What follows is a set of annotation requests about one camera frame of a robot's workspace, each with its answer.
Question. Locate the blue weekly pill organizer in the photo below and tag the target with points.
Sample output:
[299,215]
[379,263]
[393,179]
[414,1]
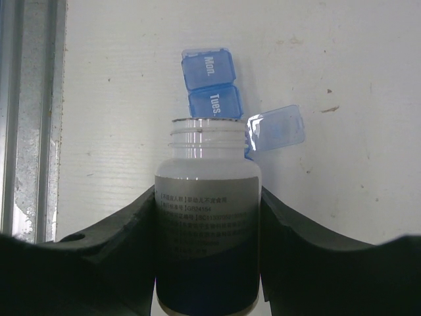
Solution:
[209,76]

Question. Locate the aluminium mounting rail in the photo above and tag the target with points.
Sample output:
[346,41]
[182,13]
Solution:
[32,68]

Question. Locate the white pill bottle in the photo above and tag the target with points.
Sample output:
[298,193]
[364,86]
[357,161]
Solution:
[207,204]

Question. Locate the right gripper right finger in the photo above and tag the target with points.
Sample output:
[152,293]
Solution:
[308,269]

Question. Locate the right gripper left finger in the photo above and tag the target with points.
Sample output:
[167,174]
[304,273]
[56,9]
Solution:
[107,268]

